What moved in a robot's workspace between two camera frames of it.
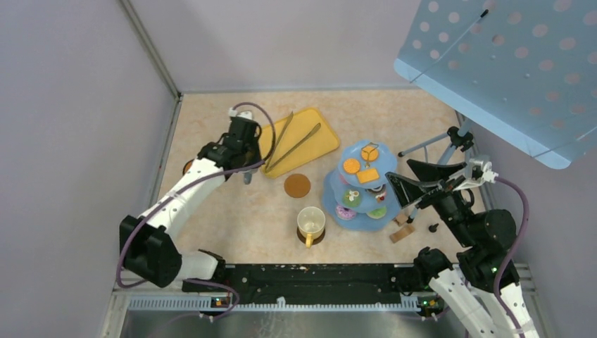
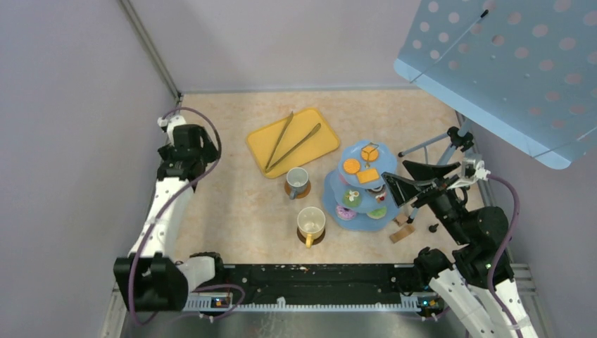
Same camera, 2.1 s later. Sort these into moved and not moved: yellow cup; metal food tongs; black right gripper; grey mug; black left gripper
Moved: grey mug; black left gripper
Not moved: black right gripper; yellow cup; metal food tongs
